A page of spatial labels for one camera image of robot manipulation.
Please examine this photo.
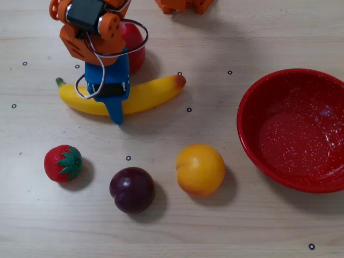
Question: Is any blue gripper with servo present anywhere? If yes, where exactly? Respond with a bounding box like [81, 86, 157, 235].
[84, 47, 132, 126]

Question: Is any yellow toy banana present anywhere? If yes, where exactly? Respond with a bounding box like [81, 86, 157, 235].
[55, 74, 187, 117]

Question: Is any orange robot base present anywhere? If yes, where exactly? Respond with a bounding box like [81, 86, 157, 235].
[155, 0, 216, 15]

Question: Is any red speckled bowl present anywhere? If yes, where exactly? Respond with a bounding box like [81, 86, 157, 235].
[236, 68, 344, 194]

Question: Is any red toy apple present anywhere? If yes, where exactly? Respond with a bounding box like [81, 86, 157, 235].
[119, 22, 147, 75]

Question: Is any red toy strawberry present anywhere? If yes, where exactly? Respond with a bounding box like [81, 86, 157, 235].
[44, 144, 83, 183]

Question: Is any dark purple toy plum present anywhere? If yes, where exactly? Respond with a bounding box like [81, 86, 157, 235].
[109, 167, 156, 215]

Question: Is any yellow orange toy peach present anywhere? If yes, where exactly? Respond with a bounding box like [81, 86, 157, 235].
[176, 144, 226, 197]

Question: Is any white red black servo wire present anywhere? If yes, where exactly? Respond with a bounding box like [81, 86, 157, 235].
[74, 18, 149, 101]

